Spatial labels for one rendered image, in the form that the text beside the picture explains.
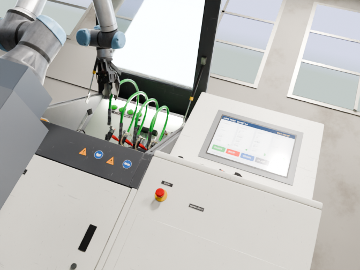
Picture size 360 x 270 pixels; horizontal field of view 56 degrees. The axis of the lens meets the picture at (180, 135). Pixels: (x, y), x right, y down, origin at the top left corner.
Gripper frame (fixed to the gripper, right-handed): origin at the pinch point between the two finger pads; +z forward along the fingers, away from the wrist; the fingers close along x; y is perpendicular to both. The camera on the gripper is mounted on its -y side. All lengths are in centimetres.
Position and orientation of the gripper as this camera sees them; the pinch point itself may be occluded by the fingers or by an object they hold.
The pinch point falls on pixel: (113, 98)
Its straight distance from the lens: 177.6
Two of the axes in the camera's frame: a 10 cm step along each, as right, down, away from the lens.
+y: -3.2, 2.2, -9.2
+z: 1.0, 9.7, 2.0
